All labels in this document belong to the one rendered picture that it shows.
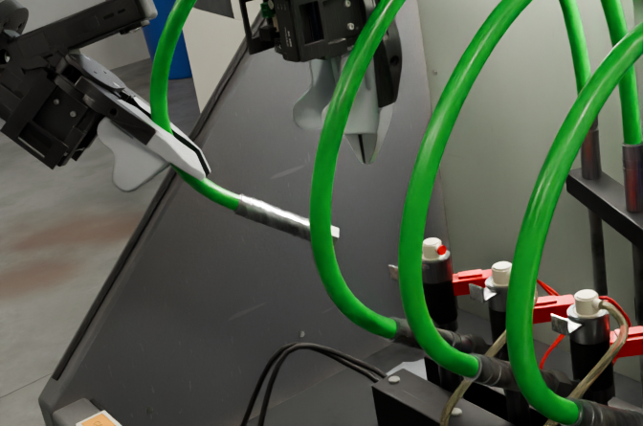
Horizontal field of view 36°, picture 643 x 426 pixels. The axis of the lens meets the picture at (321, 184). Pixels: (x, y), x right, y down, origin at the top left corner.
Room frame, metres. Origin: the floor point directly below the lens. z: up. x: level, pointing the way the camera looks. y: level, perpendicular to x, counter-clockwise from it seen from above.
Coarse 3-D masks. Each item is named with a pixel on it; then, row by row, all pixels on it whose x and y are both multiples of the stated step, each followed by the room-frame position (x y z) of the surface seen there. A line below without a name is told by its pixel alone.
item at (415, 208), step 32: (512, 0) 0.58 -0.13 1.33; (480, 32) 0.57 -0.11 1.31; (480, 64) 0.56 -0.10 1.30; (448, 96) 0.55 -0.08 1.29; (448, 128) 0.54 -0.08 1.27; (416, 160) 0.54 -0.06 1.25; (416, 192) 0.53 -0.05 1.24; (416, 224) 0.52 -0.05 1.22; (416, 256) 0.52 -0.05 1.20; (416, 288) 0.52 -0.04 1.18; (416, 320) 0.52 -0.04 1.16; (448, 352) 0.53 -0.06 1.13; (480, 384) 0.54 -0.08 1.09; (512, 384) 0.55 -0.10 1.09
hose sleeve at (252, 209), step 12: (240, 204) 0.78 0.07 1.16; (252, 204) 0.78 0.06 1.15; (264, 204) 0.79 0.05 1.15; (252, 216) 0.78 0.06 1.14; (264, 216) 0.78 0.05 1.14; (276, 216) 0.79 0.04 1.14; (288, 216) 0.79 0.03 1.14; (300, 216) 0.80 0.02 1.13; (276, 228) 0.79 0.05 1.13; (288, 228) 0.79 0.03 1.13; (300, 228) 0.79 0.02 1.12
